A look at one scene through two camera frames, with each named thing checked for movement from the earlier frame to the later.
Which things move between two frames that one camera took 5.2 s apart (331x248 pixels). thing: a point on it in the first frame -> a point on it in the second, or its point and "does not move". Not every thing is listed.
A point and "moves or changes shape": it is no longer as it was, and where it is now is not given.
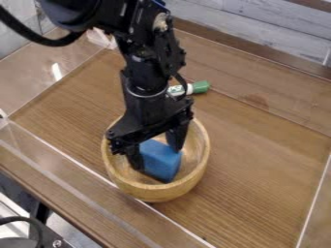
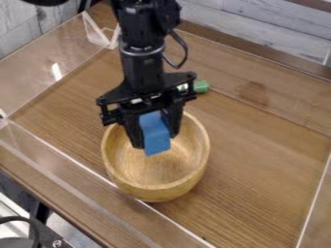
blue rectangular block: x=162 y=160 moves or changes shape
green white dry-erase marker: x=196 y=87 does not move
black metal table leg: x=43 y=212 does not move
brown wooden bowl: x=139 y=185 does not move
